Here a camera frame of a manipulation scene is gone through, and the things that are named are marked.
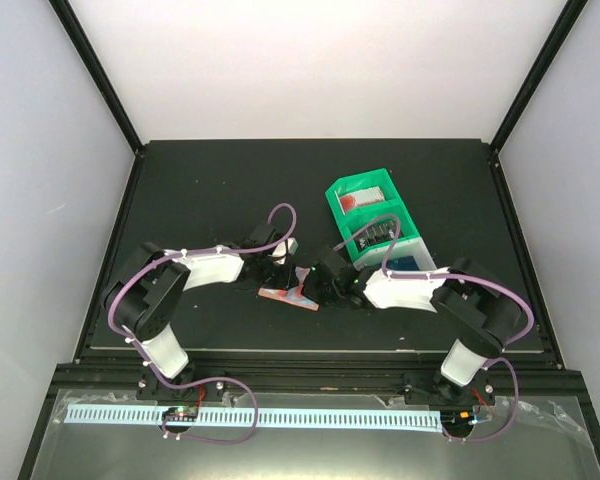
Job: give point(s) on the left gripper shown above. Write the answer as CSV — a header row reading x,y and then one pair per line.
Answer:
x,y
287,280

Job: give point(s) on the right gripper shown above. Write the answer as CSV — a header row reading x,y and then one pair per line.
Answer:
x,y
310,287

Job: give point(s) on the green and white card bin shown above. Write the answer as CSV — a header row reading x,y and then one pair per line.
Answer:
x,y
407,240

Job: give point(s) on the blue card stack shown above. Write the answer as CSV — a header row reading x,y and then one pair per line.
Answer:
x,y
407,263

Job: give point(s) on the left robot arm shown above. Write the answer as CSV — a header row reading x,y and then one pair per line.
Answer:
x,y
142,297

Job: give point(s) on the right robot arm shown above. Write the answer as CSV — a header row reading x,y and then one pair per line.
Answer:
x,y
485,316

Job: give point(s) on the black card stack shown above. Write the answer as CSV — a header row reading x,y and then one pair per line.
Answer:
x,y
376,234

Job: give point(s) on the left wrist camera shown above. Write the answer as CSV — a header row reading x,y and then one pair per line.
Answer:
x,y
284,250

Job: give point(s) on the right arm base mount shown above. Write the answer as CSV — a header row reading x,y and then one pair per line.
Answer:
x,y
433,389

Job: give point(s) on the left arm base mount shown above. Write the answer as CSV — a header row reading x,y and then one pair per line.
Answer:
x,y
183,404

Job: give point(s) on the white slotted cable duct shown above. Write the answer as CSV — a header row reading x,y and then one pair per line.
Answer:
x,y
278,418

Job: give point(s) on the left black frame post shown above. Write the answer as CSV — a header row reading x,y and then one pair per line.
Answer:
x,y
81,43

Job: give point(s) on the black frame post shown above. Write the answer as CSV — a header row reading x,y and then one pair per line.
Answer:
x,y
81,43
552,45

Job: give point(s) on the right black frame post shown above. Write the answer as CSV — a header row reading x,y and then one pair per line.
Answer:
x,y
552,45

